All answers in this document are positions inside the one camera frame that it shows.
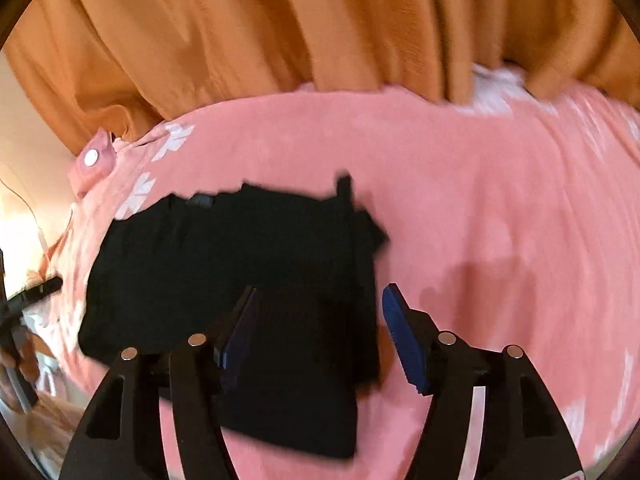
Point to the black knit sweater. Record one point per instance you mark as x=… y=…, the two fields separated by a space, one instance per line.
x=181 y=266

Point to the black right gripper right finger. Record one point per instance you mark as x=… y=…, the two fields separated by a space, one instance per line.
x=491 y=415

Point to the pink floral bed blanket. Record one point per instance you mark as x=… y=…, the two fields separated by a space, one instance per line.
x=511 y=221

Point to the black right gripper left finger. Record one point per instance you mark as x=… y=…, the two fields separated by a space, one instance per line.
x=120 y=435

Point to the pink pouch with white button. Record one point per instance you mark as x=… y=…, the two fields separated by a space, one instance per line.
x=94 y=163

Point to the orange curtain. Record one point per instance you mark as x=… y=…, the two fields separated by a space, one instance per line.
x=126 y=65

